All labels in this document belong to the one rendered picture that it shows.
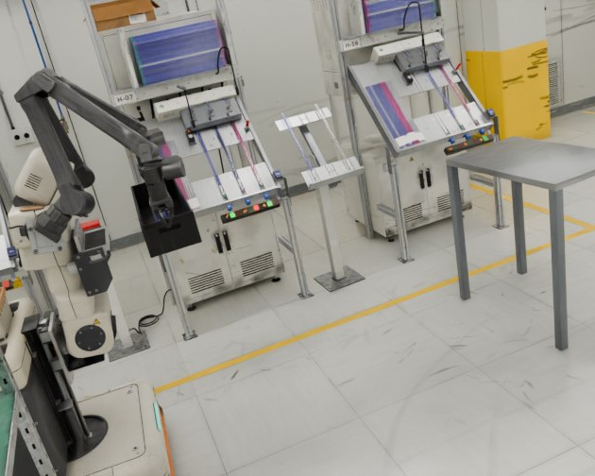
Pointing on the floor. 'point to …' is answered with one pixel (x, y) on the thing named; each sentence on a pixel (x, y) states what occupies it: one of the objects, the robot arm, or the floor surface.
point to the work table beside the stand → (571, 172)
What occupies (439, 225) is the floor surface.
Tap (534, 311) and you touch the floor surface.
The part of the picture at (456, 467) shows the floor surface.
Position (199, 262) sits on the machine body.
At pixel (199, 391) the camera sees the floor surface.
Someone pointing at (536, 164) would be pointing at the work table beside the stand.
